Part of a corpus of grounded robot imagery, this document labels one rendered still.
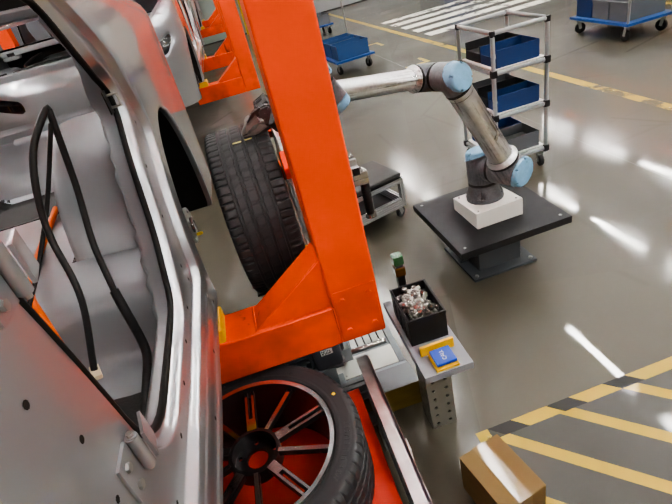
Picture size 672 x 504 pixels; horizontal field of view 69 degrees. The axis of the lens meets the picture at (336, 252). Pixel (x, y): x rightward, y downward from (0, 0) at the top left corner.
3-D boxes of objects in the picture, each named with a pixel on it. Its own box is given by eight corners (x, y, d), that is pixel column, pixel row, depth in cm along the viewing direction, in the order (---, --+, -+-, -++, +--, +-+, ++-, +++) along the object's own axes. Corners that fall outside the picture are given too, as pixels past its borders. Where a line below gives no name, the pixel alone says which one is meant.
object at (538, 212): (507, 216, 305) (505, 173, 289) (570, 264, 255) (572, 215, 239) (419, 247, 299) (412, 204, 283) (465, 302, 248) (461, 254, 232)
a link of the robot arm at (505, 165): (510, 165, 246) (439, 52, 201) (540, 169, 232) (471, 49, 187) (494, 189, 244) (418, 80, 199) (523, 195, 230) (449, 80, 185)
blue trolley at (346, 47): (318, 67, 783) (303, 2, 732) (353, 56, 793) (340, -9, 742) (338, 77, 700) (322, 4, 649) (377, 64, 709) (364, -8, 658)
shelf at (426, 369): (384, 308, 194) (382, 302, 192) (423, 294, 195) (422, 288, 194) (426, 385, 158) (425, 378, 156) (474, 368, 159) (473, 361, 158)
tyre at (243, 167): (206, 125, 212) (197, 149, 152) (258, 110, 214) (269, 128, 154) (254, 257, 238) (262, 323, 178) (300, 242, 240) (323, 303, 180)
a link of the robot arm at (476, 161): (481, 171, 261) (477, 140, 253) (507, 176, 247) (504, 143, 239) (461, 183, 255) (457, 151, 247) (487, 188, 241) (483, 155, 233)
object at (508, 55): (462, 157, 390) (450, 25, 336) (510, 142, 393) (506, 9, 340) (496, 182, 345) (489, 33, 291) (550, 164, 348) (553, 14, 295)
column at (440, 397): (423, 409, 200) (410, 336, 178) (446, 401, 201) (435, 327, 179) (433, 428, 192) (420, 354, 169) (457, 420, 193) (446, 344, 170)
